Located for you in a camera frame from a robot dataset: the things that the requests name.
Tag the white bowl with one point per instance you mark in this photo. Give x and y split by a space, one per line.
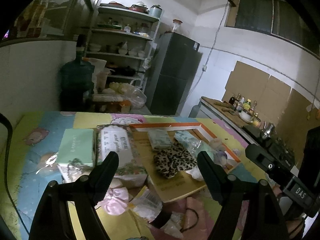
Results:
245 117

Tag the clear plastic bag of food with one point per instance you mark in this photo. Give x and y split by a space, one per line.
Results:
131 93

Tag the black gas stove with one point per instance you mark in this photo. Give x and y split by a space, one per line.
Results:
275 146

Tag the mint green tissue box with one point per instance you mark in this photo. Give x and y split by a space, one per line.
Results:
77 147

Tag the teal pot on shelf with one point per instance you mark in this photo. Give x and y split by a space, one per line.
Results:
155 11

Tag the floral tissue pack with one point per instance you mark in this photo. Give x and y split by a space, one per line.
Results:
119 138

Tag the colourful cartoon play mat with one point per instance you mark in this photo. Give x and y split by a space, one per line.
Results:
31 164

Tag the green Gardenia tissue pack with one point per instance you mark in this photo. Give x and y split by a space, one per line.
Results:
159 139

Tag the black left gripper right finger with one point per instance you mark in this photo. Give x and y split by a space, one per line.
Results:
264 218

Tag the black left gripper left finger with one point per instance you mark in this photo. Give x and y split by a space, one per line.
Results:
52 219

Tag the metal shelf rack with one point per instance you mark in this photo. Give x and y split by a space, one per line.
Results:
125 38

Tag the leopard print scrunchie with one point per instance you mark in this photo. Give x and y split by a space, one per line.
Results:
168 162

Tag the dark green refrigerator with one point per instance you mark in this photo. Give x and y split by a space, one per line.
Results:
172 72

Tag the pink plush scrunchie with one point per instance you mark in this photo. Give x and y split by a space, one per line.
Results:
116 199

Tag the teal patterned tissue pack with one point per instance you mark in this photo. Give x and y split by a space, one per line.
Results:
187 139

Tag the small plush doll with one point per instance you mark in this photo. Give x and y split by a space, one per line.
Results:
219 152

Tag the wooden kitchen counter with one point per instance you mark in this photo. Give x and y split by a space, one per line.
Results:
223 111

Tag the green water jug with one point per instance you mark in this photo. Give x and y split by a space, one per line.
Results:
75 82

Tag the glass jar on fridge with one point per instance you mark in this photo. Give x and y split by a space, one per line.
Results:
176 25

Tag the white floral scrunchie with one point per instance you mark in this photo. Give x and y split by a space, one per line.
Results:
195 173

